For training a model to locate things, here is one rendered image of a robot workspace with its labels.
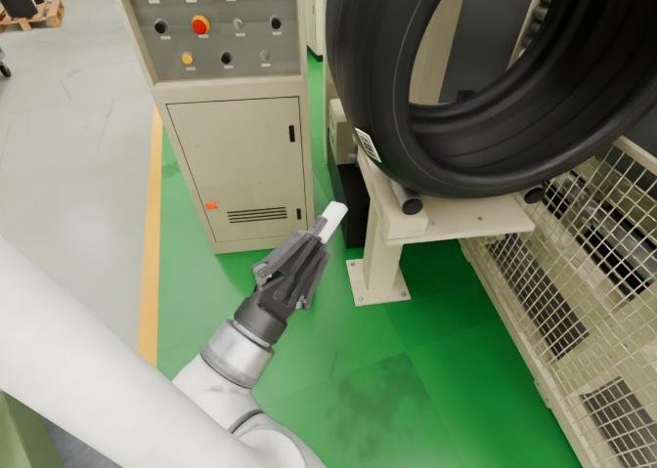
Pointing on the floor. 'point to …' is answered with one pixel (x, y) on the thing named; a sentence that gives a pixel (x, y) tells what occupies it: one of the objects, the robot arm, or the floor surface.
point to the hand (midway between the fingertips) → (328, 222)
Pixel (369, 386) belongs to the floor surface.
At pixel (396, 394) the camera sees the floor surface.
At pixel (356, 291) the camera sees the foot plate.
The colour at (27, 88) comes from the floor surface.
